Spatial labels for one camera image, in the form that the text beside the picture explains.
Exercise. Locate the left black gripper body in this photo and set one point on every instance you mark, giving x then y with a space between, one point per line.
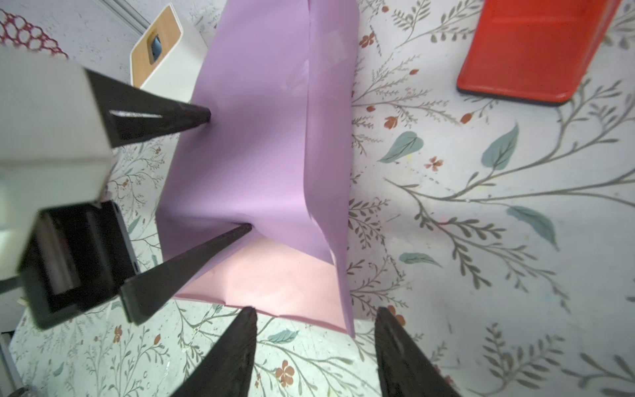
78 258

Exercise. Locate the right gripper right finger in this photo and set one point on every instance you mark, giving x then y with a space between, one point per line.
403 369

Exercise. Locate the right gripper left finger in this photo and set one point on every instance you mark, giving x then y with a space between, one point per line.
227 369

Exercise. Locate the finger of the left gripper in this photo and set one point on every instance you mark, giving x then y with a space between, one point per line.
145 294
133 116

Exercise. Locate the pink wrapping paper sheet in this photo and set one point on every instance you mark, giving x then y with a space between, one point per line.
278 78

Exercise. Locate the white box with wooden lid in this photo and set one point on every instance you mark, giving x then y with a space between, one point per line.
167 59

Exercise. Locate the red tape dispenser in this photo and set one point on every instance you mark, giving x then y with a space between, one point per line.
535 51

